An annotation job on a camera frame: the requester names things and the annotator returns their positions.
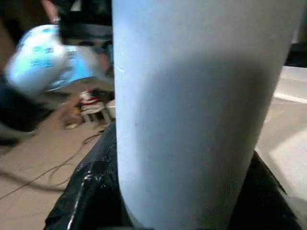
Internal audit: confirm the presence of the small white stool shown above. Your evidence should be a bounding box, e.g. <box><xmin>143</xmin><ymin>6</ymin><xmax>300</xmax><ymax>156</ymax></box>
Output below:
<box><xmin>78</xmin><ymin>90</ymin><xmax>115</xmax><ymax>125</ymax></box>

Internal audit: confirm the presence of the white plastic table top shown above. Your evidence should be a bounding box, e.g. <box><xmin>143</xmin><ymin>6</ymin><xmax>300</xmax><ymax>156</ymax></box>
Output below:
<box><xmin>254</xmin><ymin>65</ymin><xmax>307</xmax><ymax>214</ymax></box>

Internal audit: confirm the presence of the blue and white bag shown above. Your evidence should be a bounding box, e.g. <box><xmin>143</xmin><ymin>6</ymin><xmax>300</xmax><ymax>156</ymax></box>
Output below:
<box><xmin>4</xmin><ymin>24</ymin><xmax>108</xmax><ymax>96</ymax></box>

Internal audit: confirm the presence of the thin black floor cable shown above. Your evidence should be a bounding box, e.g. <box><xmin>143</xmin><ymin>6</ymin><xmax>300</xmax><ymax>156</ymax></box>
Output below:
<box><xmin>0</xmin><ymin>130</ymin><xmax>105</xmax><ymax>199</ymax></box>

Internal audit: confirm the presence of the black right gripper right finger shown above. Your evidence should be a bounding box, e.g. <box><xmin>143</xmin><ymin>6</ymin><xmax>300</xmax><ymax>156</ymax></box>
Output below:
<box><xmin>229</xmin><ymin>151</ymin><xmax>304</xmax><ymax>230</ymax></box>

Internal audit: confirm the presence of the white plastic table leg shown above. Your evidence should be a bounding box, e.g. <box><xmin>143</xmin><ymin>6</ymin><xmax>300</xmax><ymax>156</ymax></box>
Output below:
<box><xmin>111</xmin><ymin>0</ymin><xmax>307</xmax><ymax>230</ymax></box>

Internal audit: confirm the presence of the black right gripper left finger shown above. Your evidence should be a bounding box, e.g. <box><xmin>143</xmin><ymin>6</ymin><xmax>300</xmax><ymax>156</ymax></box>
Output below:
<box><xmin>44</xmin><ymin>120</ymin><xmax>126</xmax><ymax>230</ymax></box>

